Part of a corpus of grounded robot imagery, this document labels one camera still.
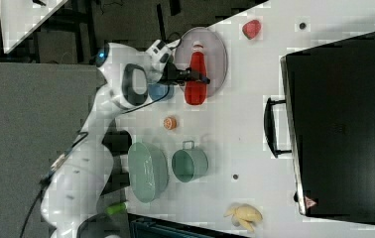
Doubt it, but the dark teal crate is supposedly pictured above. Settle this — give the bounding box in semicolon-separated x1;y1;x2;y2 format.
130;217;242;238

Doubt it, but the black lower table clamp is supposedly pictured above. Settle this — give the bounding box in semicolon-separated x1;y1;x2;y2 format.
101;173;130;195

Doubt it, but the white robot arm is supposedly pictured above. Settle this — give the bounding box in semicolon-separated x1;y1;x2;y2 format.
40;40;210;238

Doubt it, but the green mug with handle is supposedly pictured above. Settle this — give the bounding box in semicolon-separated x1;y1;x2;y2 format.
172;140;208;182

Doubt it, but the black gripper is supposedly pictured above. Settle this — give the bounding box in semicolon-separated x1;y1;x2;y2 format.
158;62;210;85

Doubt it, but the white background table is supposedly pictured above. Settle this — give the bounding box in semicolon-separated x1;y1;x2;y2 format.
0;0;69;54

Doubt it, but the blue bowl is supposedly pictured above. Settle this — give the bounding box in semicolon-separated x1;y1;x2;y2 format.
148;83;174;101

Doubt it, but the yellow banana bunch toy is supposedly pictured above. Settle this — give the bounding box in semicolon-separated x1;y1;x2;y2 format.
224;204;263;232

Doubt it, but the black oven door handle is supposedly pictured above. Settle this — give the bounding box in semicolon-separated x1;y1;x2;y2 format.
264;98;292;158

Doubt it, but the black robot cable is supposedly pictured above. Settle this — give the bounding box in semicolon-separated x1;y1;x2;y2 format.
19;131;90;238

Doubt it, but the black oven appliance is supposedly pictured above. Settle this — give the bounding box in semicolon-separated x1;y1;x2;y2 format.
281;32;375;225

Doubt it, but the red strawberry toy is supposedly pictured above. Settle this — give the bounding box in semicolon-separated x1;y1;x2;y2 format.
242;20;262;40

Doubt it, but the grey oval plate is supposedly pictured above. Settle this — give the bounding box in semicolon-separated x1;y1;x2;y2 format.
174;27;228;97

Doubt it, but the green oval bowl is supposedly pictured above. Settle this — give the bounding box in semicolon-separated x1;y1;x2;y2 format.
128;142;169;203

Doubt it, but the green marker pen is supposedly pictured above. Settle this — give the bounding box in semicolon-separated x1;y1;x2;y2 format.
106;202;127;215

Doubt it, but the red ketchup bottle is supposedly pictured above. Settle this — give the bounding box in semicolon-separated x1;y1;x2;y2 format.
185;41;207;105

